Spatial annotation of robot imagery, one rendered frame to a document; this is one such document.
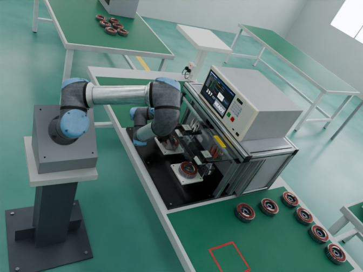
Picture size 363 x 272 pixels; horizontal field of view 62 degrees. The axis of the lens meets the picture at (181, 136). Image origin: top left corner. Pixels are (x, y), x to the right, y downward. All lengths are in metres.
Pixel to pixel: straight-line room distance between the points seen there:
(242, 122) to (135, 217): 1.26
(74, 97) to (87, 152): 0.33
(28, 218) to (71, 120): 1.13
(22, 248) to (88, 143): 0.90
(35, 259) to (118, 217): 0.63
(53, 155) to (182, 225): 0.72
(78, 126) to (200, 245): 0.80
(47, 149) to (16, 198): 0.96
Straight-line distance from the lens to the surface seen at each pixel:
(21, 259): 2.20
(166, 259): 2.35
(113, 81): 2.42
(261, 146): 1.69
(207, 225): 1.63
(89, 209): 2.43
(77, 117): 1.37
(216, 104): 1.73
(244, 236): 1.71
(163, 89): 1.31
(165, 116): 1.28
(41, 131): 1.57
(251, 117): 1.55
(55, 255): 2.20
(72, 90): 1.41
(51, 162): 1.57
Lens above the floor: 1.95
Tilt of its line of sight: 35 degrees down
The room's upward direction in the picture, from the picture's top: 24 degrees clockwise
